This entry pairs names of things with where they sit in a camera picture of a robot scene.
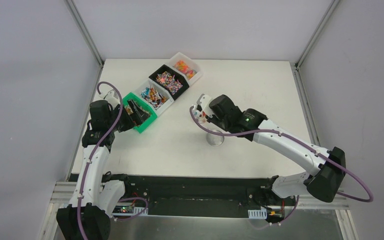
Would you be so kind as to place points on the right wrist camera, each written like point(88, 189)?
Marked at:
point(202, 106)

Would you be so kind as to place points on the white gummy bin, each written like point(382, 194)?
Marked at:
point(187, 67)

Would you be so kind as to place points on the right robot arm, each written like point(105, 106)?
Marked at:
point(323, 168)

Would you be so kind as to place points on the green candy bin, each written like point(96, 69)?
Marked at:
point(145, 106)

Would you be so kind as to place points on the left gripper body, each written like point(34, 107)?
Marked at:
point(127, 118)

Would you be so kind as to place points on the black lollipop bin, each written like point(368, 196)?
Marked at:
point(170, 80)

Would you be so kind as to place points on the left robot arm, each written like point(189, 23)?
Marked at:
point(88, 213)

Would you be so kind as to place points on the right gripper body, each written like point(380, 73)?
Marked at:
point(220, 122)

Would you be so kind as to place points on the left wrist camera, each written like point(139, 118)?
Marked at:
point(111, 97)

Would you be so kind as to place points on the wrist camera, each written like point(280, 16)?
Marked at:
point(202, 106)
point(111, 97)

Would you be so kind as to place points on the clear plastic jar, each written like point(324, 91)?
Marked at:
point(201, 118)

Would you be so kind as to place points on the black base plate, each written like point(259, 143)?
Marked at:
point(201, 196)

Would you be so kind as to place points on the white lollipop bin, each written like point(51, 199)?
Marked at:
point(155, 96)

